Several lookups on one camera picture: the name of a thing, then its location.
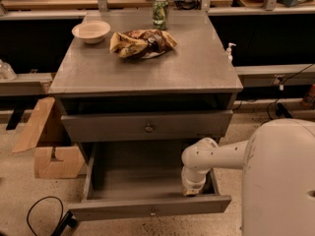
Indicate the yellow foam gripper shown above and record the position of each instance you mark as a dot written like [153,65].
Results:
[191,183]

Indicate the grey drawer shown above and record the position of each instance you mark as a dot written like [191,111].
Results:
[141,179]
[146,126]

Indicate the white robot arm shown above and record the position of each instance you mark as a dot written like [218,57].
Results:
[278,176]

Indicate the grey top drawer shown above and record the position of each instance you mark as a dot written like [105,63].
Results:
[146,126]

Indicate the grey three-drawer cabinet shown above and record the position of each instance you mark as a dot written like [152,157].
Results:
[193,76]

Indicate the notched wooden block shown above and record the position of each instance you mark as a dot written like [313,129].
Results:
[57,162]

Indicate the white pump bottle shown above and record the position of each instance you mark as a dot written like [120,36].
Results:
[229,52]

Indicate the orange bottle right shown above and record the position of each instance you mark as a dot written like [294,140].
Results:
[309,98]

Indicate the crumpled yellow chip bag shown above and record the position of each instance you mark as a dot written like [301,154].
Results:
[141,43]

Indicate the upright wooden board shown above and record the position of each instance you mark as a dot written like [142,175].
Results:
[31,133]

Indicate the white ceramic bowl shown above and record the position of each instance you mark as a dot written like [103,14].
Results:
[91,32]

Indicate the green soda can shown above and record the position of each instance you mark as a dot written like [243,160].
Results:
[160,14]

